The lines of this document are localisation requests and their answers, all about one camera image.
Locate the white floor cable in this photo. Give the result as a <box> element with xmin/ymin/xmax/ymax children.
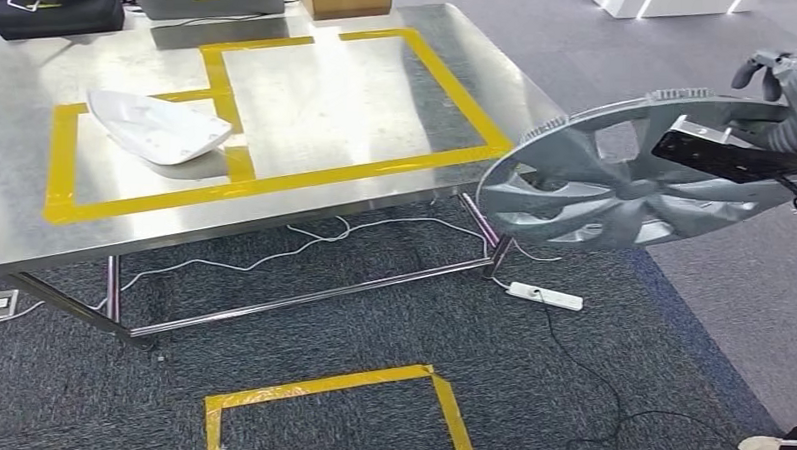
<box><xmin>0</xmin><ymin>201</ymin><xmax>566</xmax><ymax>350</ymax></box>

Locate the white plastic body part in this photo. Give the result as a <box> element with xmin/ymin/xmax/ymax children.
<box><xmin>83</xmin><ymin>88</ymin><xmax>235</xmax><ymax>169</ymax></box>

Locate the black bag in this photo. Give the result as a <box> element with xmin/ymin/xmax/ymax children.
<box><xmin>0</xmin><ymin>0</ymin><xmax>127</xmax><ymax>46</ymax></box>

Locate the yellow tape double rectangle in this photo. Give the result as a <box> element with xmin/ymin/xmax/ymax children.
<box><xmin>42</xmin><ymin>14</ymin><xmax>518</xmax><ymax>242</ymax></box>

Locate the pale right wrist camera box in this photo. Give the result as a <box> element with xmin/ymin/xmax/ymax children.
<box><xmin>667</xmin><ymin>115</ymin><xmax>736</xmax><ymax>147</ymax></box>

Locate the black floor cable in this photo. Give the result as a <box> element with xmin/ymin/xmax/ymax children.
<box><xmin>530</xmin><ymin>293</ymin><xmax>797</xmax><ymax>450</ymax></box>

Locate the grey plastic wheel cover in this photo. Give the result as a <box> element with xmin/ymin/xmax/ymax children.
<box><xmin>474</xmin><ymin>80</ymin><xmax>797</xmax><ymax>259</ymax></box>

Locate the white block with light strips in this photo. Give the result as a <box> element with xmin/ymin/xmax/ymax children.
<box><xmin>581</xmin><ymin>0</ymin><xmax>756</xmax><ymax>25</ymax></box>

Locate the yellow floor tape square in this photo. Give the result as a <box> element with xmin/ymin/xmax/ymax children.
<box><xmin>203</xmin><ymin>356</ymin><xmax>485</xmax><ymax>450</ymax></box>

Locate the white power strip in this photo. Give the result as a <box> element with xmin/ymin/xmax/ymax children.
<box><xmin>505</xmin><ymin>280</ymin><xmax>585</xmax><ymax>312</ymax></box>

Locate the stainless steel workbench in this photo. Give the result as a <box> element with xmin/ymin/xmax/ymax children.
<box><xmin>0</xmin><ymin>0</ymin><xmax>573</xmax><ymax>367</ymax></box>

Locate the black camera mounting bracket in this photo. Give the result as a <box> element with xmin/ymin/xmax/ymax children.
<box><xmin>650</xmin><ymin>129</ymin><xmax>797</xmax><ymax>188</ymax></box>

